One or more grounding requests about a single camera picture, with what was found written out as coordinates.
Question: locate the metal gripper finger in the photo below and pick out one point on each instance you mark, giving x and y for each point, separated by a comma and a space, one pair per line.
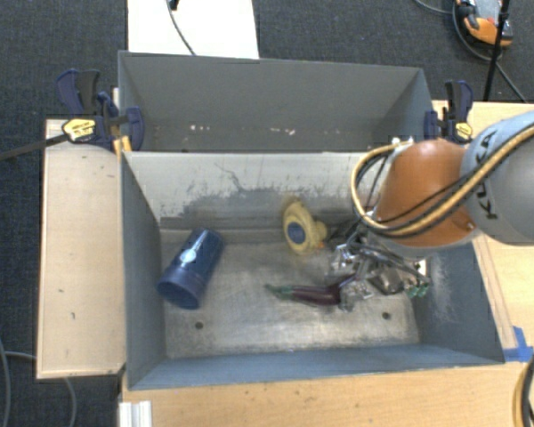
355, 295
343, 258

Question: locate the pale wood board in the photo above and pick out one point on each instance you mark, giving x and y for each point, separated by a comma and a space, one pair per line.
80, 260

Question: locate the grey metal bin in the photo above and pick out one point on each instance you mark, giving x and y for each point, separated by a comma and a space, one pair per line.
258, 318

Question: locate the yellow and blue toy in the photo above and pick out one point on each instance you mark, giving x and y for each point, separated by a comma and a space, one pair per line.
299, 229

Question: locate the purple toy eggplant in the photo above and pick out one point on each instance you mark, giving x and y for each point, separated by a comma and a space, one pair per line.
307, 293

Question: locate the dark blue cup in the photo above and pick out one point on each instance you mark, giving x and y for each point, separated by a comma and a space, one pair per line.
191, 267

